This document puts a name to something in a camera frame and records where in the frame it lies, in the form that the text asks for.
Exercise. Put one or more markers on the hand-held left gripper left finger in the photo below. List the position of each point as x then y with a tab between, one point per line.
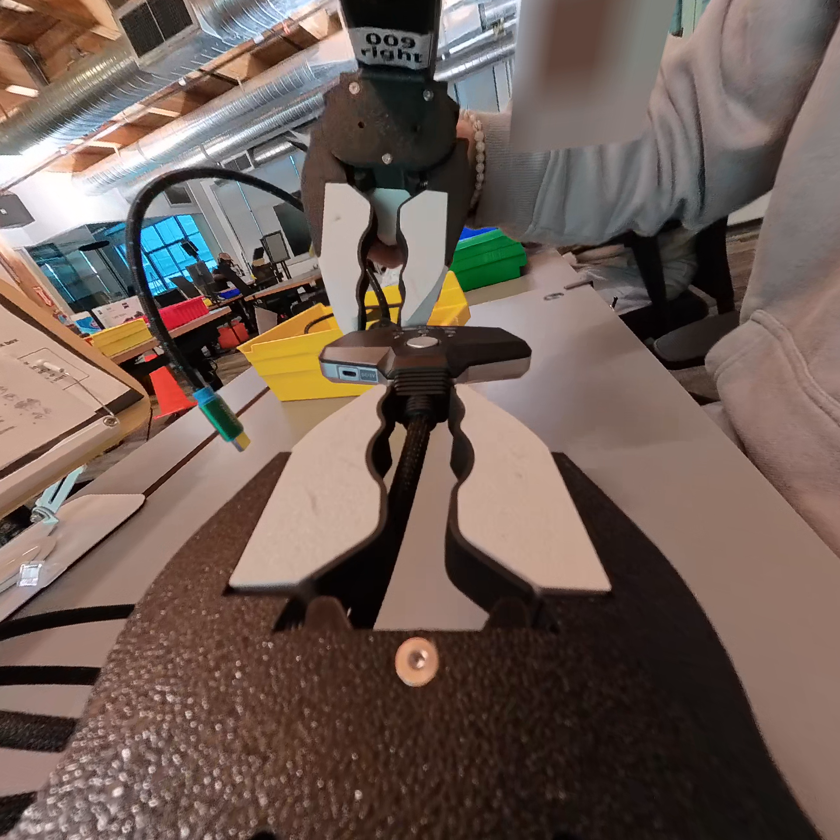
308	505

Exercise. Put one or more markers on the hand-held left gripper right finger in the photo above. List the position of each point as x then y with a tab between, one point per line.
525	505

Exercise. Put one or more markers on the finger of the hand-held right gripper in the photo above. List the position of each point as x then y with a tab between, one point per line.
344	249
430	249

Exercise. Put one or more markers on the grey and black adapter box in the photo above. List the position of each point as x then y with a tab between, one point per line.
459	351

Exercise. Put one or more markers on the person's right forearm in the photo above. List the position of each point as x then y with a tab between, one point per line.
656	190

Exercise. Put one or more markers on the grey desk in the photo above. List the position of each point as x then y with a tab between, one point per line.
590	407

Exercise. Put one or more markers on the person's right hand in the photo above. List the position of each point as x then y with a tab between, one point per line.
386	254

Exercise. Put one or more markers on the blue plastic bin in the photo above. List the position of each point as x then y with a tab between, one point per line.
479	232

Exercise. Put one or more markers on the green plastic bin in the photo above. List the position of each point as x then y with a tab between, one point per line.
489	259

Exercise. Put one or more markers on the computer monitor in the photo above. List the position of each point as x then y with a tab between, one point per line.
274	246

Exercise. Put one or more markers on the red plastic bin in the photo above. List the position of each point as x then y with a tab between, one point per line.
184	313

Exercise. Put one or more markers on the orange cone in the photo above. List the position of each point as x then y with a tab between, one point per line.
172	397

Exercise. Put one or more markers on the blue paned window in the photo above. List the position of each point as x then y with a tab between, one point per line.
164	243

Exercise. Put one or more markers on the wooden board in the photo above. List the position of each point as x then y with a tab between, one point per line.
134	420

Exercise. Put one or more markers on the white metal plate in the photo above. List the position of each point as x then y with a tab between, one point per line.
85	525

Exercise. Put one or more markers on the black office chair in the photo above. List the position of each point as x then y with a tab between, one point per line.
689	334

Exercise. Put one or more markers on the small yellow plastic bin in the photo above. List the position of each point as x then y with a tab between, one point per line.
121	338

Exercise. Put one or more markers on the black ceiling vent grille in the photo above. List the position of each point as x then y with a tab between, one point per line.
157	23

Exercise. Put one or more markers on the teal clamp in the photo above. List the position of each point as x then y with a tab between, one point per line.
56	495

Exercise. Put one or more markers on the person's grey hoodie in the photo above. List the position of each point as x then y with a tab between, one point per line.
787	394

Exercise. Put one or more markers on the white printed paper sheet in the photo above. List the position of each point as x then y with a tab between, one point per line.
46	394

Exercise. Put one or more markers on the long silver air duct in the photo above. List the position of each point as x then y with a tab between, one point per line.
216	124

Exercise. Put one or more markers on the large silver air duct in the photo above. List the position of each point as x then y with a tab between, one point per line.
59	111

